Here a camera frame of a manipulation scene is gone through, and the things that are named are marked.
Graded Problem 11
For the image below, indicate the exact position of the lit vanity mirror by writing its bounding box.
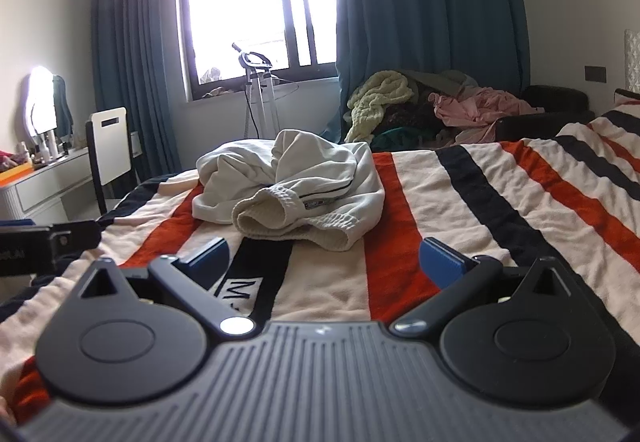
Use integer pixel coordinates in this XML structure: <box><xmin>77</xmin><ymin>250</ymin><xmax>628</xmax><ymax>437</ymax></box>
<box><xmin>25</xmin><ymin>66</ymin><xmax>59</xmax><ymax>143</ymax></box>

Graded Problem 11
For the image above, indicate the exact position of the white dressing table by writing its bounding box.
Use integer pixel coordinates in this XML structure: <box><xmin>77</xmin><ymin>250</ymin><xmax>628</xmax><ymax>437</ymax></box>
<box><xmin>0</xmin><ymin>144</ymin><xmax>93</xmax><ymax>223</ymax></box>

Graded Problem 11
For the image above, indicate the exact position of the white chair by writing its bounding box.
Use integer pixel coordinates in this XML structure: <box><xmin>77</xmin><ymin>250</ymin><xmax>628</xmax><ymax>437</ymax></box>
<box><xmin>85</xmin><ymin>106</ymin><xmax>138</xmax><ymax>215</ymax></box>

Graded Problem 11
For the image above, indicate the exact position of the striped blanket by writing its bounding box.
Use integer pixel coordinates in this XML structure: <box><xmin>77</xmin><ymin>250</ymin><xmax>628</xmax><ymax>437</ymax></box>
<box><xmin>0</xmin><ymin>94</ymin><xmax>640</xmax><ymax>428</ymax></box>

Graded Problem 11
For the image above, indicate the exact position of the cluster of cosmetic bottles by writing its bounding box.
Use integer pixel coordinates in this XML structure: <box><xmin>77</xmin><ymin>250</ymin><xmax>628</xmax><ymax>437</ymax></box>
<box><xmin>17</xmin><ymin>128</ymin><xmax>70</xmax><ymax>163</ymax></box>

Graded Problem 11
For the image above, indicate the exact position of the green garment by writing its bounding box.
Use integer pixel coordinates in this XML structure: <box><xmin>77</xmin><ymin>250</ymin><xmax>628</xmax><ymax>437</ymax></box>
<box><xmin>372</xmin><ymin>129</ymin><xmax>426</xmax><ymax>153</ymax></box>

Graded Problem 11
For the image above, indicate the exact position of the pink garment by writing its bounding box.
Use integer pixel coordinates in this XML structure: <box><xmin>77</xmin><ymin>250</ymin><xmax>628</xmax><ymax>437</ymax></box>
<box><xmin>427</xmin><ymin>86</ymin><xmax>546</xmax><ymax>131</ymax></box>

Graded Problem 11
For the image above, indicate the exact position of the teal hanging cloth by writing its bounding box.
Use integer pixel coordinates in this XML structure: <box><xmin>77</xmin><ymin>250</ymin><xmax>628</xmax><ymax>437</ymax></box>
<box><xmin>52</xmin><ymin>74</ymin><xmax>75</xmax><ymax>137</ymax></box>

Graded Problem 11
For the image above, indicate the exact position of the garment steamer stand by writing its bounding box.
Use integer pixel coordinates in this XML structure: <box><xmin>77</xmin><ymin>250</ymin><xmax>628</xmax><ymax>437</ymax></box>
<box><xmin>231</xmin><ymin>42</ymin><xmax>301</xmax><ymax>143</ymax></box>

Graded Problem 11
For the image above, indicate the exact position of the dark patterned garment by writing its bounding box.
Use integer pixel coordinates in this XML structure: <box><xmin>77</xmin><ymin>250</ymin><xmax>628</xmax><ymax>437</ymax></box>
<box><xmin>372</xmin><ymin>102</ymin><xmax>451</xmax><ymax>147</ymax></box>

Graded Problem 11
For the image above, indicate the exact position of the black sofa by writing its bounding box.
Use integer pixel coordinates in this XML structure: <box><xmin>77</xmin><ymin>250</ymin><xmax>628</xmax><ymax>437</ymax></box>
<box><xmin>495</xmin><ymin>84</ymin><xmax>596</xmax><ymax>143</ymax></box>

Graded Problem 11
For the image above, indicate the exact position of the white sweatshirt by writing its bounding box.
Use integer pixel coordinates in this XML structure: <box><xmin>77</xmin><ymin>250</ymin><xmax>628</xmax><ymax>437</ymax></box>
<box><xmin>192</xmin><ymin>128</ymin><xmax>386</xmax><ymax>253</ymax></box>

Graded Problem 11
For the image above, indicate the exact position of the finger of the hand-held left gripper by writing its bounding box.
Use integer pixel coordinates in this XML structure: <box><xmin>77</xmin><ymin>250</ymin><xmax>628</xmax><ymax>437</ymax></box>
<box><xmin>46</xmin><ymin>220</ymin><xmax>103</xmax><ymax>259</ymax></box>

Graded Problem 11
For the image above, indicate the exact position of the yellow-green knitted throw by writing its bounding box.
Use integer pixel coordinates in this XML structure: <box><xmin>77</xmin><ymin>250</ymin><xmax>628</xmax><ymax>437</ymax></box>
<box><xmin>344</xmin><ymin>70</ymin><xmax>416</xmax><ymax>145</ymax></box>

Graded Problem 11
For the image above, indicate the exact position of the olive garment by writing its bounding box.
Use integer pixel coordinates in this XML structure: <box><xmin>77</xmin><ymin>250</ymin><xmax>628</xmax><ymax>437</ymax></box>
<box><xmin>400</xmin><ymin>69</ymin><xmax>481</xmax><ymax>95</ymax></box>

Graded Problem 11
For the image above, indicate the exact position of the white patterned headboard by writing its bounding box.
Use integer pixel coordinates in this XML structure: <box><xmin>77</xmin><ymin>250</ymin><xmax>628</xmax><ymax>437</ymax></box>
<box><xmin>622</xmin><ymin>28</ymin><xmax>640</xmax><ymax>92</ymax></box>

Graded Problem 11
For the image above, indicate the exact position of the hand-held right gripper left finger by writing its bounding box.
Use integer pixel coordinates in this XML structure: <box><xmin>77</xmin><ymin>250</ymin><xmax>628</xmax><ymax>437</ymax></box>
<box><xmin>79</xmin><ymin>237</ymin><xmax>257</xmax><ymax>339</ymax></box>

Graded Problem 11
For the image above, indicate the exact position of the orange tray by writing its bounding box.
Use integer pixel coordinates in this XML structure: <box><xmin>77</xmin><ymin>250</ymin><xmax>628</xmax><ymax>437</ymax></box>
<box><xmin>0</xmin><ymin>162</ymin><xmax>34</xmax><ymax>183</ymax></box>

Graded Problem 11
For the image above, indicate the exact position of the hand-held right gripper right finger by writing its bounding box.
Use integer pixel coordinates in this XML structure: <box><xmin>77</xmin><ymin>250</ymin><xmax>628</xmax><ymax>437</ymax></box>
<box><xmin>389</xmin><ymin>236</ymin><xmax>572</xmax><ymax>336</ymax></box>

